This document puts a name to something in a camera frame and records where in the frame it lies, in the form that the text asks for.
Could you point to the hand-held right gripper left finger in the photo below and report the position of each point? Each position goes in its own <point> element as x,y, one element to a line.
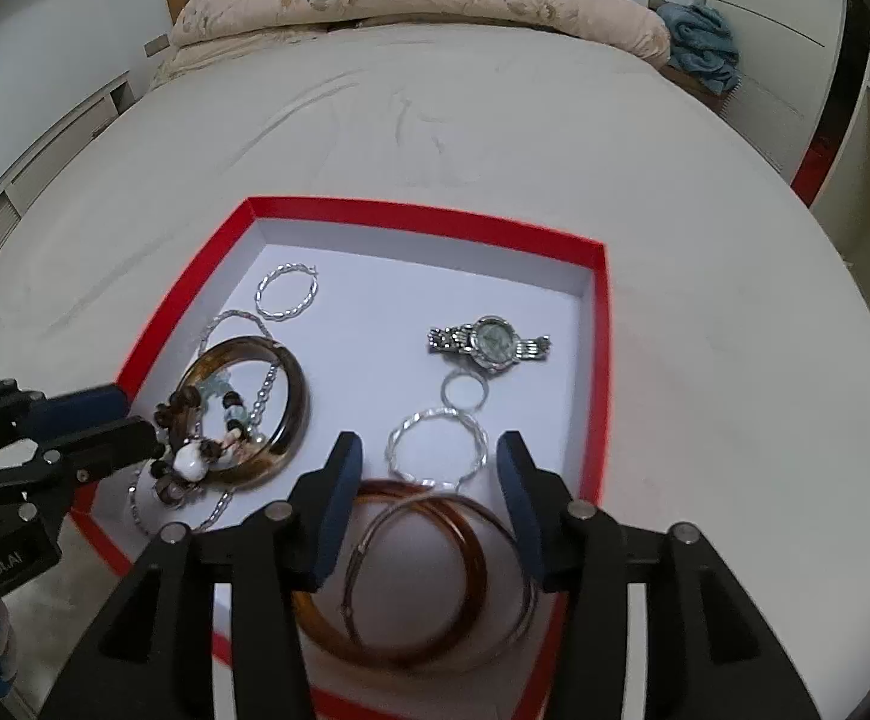
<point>334,517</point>

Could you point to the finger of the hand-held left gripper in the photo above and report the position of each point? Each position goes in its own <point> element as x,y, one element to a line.
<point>82,405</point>
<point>112,444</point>

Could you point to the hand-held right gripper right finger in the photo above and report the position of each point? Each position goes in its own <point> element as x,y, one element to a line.
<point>521,517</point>

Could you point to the thin silver bangle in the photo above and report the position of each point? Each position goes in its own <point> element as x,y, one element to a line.
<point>352,577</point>

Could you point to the amber bangle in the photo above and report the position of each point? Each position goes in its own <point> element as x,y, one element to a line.
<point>472,570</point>

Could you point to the dark brown bangle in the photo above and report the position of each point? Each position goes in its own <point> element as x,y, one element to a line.
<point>296,405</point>

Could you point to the silver wrist watch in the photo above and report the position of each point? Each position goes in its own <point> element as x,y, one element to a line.
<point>491,341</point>

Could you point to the twisted silver hoop earring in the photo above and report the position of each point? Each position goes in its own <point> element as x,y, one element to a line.
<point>258,298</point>

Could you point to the red shallow box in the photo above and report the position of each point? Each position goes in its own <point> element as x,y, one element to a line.
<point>405,292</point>

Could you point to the beige pillow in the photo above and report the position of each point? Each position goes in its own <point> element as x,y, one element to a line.
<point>202,52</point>

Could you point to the wooden nightstand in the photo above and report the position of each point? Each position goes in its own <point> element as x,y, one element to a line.
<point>694,92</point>

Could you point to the blue cloth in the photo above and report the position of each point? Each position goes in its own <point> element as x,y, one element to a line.
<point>697,45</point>

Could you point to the white wardrobe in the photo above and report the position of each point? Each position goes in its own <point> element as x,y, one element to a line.
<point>780,52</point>

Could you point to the white low wall cabinet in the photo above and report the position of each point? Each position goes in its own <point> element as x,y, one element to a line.
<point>0,202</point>

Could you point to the wall switch plate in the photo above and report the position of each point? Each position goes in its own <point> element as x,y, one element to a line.
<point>154,45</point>

